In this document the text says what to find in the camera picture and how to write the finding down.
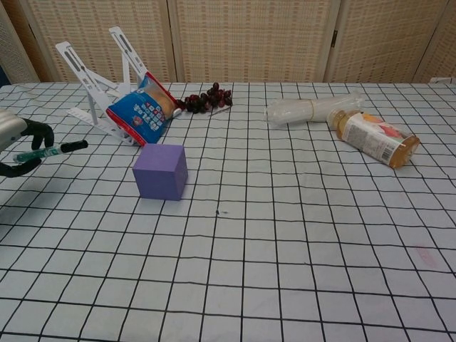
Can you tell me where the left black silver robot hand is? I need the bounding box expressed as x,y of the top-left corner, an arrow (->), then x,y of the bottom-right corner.
0,108 -> 56,178

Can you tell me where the green marker with black cap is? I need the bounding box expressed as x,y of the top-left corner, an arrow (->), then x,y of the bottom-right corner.
13,140 -> 89,163

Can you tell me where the purple foam cube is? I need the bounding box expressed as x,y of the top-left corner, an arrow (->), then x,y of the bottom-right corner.
132,143 -> 189,202

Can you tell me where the white folding stand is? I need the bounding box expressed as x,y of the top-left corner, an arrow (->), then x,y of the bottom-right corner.
55,26 -> 151,147

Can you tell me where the blue snack bag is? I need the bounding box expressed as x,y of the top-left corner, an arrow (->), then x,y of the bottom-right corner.
105,71 -> 178,148

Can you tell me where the dark red grape bunch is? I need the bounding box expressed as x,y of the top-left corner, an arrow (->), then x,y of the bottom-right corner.
174,81 -> 234,115

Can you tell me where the woven folding screen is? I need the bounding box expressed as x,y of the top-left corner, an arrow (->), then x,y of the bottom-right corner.
0,0 -> 456,85

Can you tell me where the clear plastic bag roll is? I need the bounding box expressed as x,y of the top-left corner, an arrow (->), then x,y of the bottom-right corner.
264,90 -> 366,126

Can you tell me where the white black checkered tablecloth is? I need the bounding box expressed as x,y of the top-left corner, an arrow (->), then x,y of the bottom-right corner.
0,81 -> 456,342

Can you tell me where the amber tea bottle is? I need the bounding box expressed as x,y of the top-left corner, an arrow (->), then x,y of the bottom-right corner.
327,108 -> 421,170

